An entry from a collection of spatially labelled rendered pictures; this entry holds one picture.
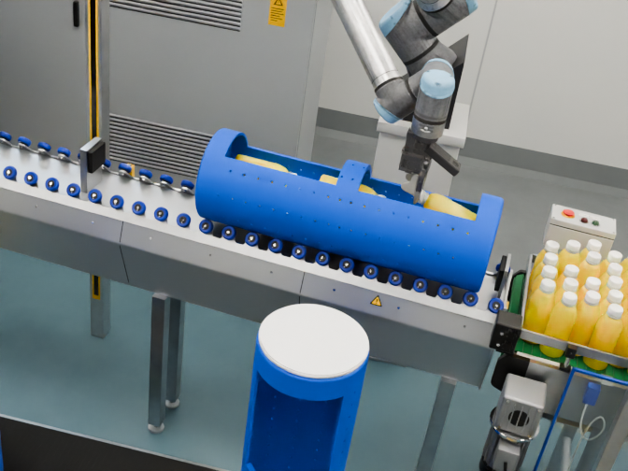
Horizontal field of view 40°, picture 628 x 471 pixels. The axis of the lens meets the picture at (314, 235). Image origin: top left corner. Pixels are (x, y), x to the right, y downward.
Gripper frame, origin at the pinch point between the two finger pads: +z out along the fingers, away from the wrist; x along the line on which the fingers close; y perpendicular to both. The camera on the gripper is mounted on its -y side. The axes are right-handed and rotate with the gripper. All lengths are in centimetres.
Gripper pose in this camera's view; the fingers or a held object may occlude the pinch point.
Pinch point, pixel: (419, 196)
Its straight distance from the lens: 251.4
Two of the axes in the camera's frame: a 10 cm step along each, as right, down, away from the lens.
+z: -1.3, 8.3, 5.5
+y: -9.5, -2.7, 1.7
